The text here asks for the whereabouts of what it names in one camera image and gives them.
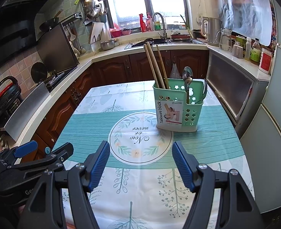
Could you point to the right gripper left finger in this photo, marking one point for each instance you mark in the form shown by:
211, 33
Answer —
45, 209

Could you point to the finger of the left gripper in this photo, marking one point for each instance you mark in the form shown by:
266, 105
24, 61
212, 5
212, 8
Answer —
59, 155
9, 156

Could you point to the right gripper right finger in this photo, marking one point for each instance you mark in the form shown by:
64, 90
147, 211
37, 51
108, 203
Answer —
237, 207

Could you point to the green tableware block holder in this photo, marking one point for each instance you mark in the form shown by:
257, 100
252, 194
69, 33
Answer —
173, 113

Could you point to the tan chopstick red band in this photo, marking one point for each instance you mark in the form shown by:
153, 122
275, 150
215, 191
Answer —
163, 69

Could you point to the steel spoon gold handle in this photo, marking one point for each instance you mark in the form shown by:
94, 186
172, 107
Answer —
187, 72

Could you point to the cream chopstick red end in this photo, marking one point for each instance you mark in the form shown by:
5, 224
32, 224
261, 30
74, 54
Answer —
156, 65

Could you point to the brown chopstick gold tip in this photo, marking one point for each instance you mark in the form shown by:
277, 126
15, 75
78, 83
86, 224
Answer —
151, 66

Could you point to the wooden handle steel spoon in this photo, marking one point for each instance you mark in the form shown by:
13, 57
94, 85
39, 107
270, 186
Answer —
187, 82

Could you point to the kitchen sink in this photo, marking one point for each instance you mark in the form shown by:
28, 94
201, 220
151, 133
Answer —
151, 41

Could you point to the steel splash guard panel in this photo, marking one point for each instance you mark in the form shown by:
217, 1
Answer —
18, 120

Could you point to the black red rice cooker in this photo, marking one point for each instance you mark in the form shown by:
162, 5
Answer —
10, 99

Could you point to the pale green refrigerator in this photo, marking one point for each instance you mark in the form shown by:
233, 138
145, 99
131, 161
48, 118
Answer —
262, 140

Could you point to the black gas stove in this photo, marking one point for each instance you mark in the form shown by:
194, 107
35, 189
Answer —
54, 80

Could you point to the black frying pan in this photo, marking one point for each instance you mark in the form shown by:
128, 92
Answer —
39, 72

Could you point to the leaf patterned tablecloth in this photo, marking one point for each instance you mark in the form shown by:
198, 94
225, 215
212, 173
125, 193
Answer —
141, 186

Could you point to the steel dishwasher cabinet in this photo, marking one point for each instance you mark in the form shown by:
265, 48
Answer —
239, 86

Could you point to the small steel pot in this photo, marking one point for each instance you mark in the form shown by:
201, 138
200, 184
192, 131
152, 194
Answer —
107, 45

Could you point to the black range hood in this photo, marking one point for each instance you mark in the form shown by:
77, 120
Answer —
17, 26

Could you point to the red basin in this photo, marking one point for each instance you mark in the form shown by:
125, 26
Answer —
115, 32

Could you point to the green label oil bottle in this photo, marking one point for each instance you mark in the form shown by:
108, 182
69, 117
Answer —
255, 52

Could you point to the red label white canister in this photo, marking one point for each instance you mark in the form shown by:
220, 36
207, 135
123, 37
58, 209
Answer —
265, 61

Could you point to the red spray bottle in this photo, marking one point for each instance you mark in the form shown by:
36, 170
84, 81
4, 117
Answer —
142, 23

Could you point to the glass pitcher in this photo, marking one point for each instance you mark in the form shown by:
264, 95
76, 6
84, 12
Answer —
225, 41

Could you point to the window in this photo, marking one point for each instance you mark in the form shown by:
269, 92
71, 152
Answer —
126, 13

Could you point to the steel electric kettle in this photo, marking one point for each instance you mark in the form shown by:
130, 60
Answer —
211, 30

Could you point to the hanging plastic bag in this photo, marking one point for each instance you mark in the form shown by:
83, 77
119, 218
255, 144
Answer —
250, 18

